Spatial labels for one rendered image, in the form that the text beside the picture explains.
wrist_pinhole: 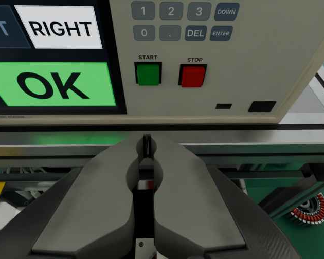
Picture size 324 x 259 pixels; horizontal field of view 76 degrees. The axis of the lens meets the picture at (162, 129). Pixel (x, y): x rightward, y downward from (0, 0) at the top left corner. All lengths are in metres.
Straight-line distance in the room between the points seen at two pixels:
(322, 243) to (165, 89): 0.57
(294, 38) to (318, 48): 0.02
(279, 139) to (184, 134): 0.10
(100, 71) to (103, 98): 0.03
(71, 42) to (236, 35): 0.12
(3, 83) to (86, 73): 0.07
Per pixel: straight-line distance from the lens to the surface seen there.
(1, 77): 0.23
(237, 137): 0.24
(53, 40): 0.18
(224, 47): 0.18
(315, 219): 0.64
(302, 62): 0.22
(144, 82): 0.18
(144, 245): 0.52
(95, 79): 0.20
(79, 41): 0.18
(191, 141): 0.22
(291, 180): 0.34
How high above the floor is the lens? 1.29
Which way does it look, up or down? 52 degrees down
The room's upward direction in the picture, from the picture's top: 2 degrees clockwise
